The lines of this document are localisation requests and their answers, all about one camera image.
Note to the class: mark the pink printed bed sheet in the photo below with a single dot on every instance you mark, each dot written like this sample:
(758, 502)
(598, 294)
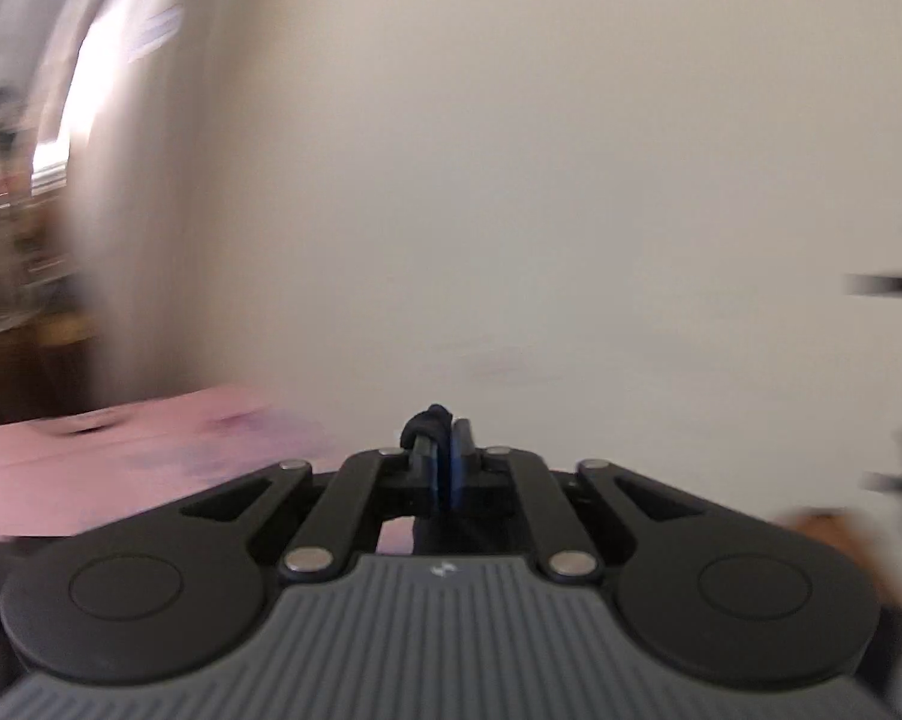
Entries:
(121, 457)

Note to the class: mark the white window curtain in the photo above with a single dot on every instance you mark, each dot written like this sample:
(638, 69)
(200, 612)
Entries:
(121, 52)

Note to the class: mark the black tape strip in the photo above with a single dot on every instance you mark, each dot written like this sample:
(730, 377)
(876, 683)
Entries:
(889, 284)
(897, 483)

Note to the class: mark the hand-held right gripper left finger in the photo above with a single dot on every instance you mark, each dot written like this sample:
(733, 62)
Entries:
(361, 499)

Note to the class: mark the brown wooden headboard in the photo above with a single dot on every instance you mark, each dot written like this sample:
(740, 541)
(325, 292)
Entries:
(826, 540)

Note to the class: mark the dark navy small cloth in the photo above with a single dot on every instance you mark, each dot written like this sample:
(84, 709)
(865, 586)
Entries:
(428, 417)

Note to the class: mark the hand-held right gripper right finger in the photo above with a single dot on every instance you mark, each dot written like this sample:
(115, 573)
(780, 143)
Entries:
(530, 499)

